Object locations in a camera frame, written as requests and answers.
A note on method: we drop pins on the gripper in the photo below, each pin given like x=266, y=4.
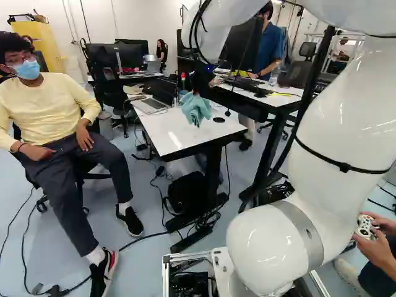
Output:
x=202, y=77

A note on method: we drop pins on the green towel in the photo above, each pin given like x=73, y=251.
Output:
x=195, y=106

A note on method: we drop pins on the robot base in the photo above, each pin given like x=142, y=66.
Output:
x=191, y=272

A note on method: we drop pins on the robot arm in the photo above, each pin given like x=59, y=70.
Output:
x=334, y=130

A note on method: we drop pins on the black keyboard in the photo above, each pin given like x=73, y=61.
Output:
x=247, y=85

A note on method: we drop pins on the black monitor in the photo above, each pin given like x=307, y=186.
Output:
x=239, y=46

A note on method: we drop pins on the white table with black legs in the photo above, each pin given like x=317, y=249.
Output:
x=188, y=130

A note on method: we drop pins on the silver laptop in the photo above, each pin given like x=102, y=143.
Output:
x=154, y=103

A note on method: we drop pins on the clear plastic bottle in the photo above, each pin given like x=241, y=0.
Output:
x=273, y=80

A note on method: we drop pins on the person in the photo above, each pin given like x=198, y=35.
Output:
x=46, y=108
x=270, y=46

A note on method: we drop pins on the white standing desk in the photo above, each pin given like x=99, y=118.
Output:
x=278, y=94

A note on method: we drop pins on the black office chair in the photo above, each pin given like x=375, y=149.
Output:
x=89, y=176
x=108, y=89

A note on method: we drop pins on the black metal stand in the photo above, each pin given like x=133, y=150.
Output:
x=309, y=83

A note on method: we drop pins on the black backpack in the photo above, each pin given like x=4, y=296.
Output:
x=188, y=191

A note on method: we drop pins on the white game controller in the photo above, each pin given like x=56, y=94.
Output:
x=365, y=227

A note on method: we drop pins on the person's hand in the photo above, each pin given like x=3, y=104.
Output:
x=385, y=222
x=374, y=250

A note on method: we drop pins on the person's legs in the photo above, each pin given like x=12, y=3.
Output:
x=371, y=278

